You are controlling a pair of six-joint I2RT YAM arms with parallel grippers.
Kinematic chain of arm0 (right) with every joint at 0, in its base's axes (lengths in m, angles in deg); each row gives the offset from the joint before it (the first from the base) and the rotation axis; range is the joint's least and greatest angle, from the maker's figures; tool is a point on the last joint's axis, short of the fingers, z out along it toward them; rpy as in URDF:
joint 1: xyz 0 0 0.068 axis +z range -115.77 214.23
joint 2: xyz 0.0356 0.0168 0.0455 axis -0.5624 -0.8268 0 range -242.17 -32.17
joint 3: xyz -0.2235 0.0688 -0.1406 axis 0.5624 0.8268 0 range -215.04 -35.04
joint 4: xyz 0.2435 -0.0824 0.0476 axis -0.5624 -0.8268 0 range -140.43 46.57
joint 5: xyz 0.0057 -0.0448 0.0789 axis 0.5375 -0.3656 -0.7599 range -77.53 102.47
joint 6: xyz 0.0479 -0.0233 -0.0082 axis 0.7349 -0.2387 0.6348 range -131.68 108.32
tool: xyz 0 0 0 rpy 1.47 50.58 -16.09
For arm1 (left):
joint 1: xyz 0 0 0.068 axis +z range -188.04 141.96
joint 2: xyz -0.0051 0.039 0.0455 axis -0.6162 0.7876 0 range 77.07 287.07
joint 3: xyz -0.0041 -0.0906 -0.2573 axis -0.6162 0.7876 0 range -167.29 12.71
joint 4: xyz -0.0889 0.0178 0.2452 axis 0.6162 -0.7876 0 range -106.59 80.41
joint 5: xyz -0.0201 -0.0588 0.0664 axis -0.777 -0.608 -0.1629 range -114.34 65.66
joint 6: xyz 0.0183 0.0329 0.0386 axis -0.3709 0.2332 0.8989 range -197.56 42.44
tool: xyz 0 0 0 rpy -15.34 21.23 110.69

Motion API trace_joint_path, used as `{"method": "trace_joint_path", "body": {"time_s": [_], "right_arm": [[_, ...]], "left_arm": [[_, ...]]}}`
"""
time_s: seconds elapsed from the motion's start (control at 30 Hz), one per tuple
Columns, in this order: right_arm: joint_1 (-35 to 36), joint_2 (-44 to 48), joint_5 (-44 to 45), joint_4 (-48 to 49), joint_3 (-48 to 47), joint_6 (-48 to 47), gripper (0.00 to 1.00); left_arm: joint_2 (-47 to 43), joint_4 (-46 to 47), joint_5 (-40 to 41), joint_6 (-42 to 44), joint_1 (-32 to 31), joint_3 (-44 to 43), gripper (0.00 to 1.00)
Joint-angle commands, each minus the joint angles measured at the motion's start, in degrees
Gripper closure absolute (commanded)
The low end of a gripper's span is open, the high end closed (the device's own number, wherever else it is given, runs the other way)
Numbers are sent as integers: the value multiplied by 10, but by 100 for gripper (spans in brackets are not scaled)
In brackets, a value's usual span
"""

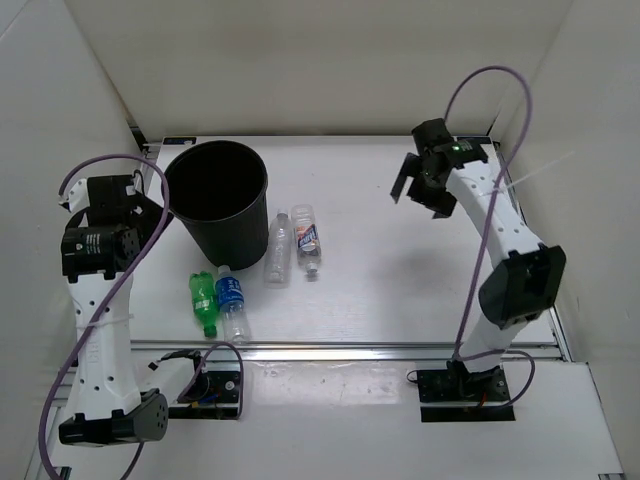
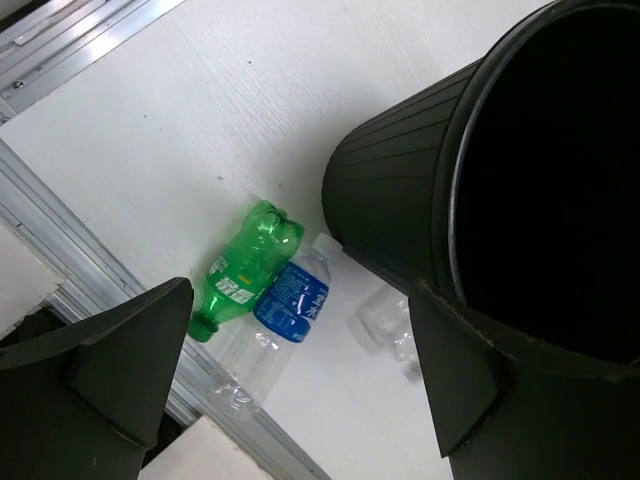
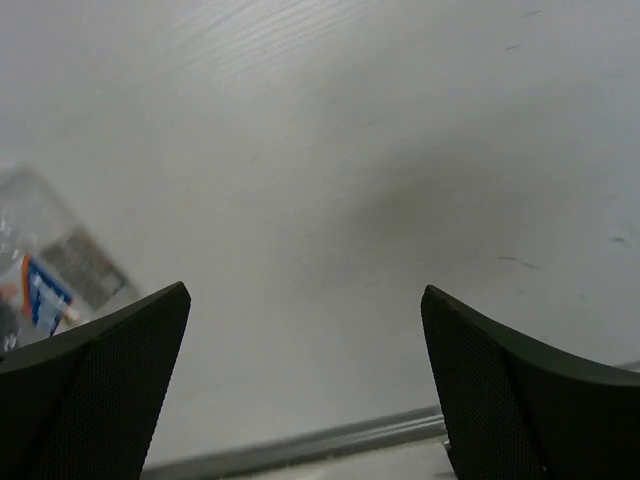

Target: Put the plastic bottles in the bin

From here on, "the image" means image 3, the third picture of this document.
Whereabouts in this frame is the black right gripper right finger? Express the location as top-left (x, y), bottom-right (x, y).
top-left (421, 285), bottom-right (639, 479)

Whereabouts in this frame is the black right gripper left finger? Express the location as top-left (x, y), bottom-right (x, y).
top-left (1, 282), bottom-right (191, 480)

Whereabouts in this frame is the clear bottle with blue label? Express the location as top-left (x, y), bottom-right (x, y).
top-left (0, 167), bottom-right (144, 354)

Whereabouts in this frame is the aluminium table edge rail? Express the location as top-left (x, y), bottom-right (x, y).
top-left (140, 405), bottom-right (446, 479)

